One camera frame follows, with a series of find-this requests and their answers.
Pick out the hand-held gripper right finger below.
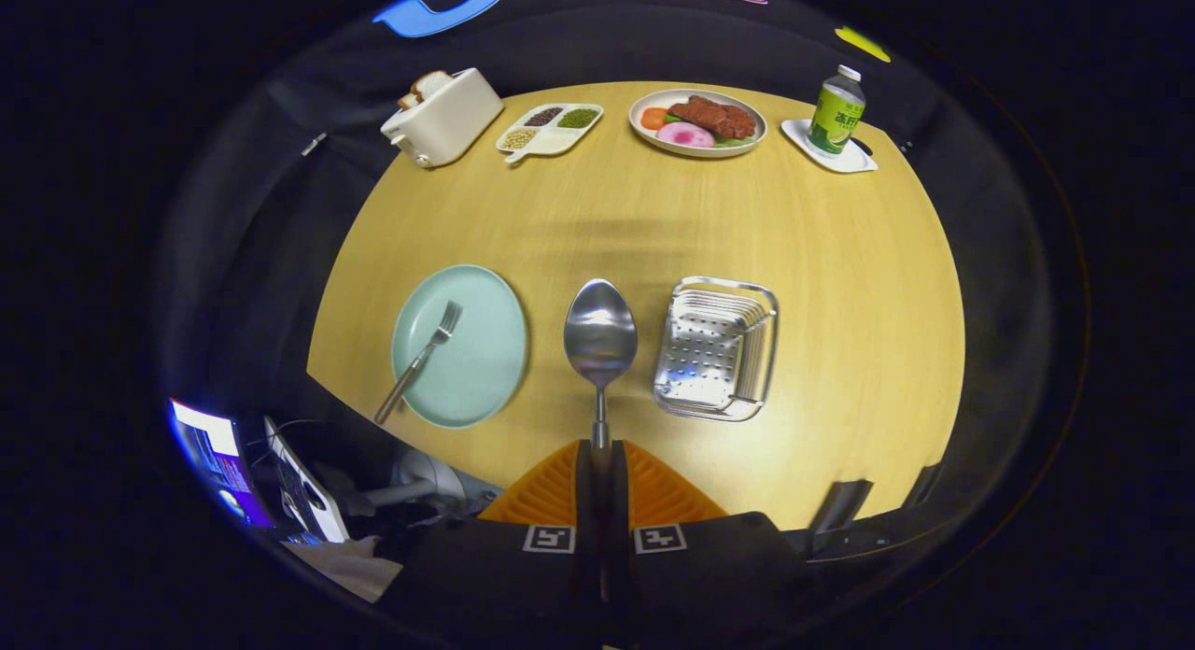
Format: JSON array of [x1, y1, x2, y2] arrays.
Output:
[[602, 438, 813, 650]]

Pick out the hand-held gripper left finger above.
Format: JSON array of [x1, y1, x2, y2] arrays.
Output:
[[378, 438, 603, 650]]

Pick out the metal spoon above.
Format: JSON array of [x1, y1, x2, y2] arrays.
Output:
[[563, 278, 640, 450]]

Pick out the metal fork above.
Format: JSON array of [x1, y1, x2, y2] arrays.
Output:
[[373, 300, 464, 425]]

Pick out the grey rounded device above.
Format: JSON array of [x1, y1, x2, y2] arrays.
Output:
[[359, 447, 505, 520]]

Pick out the pale green plate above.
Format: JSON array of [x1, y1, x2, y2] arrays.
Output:
[[391, 263, 530, 430]]

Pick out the perforated metal basket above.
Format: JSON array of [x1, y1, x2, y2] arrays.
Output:
[[652, 276, 780, 423]]

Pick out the beige cloth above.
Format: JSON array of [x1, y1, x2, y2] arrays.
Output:
[[280, 535, 404, 604]]

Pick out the white divided tray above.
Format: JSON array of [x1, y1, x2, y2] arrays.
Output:
[[495, 103, 605, 166]]

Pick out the white food plate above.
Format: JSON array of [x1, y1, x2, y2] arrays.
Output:
[[628, 89, 768, 158]]

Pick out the pink round slice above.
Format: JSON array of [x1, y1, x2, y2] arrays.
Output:
[[656, 121, 716, 149]]

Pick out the lit computer monitor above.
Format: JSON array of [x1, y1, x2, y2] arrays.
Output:
[[168, 398, 276, 530]]

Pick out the brown meat pieces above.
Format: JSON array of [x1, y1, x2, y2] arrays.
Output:
[[667, 95, 757, 140]]

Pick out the white toaster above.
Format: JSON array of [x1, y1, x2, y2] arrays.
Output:
[[380, 67, 505, 170]]

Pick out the white square coaster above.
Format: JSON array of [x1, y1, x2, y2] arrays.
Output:
[[780, 118, 879, 175]]

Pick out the green drink bottle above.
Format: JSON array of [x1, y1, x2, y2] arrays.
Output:
[[808, 64, 867, 156]]

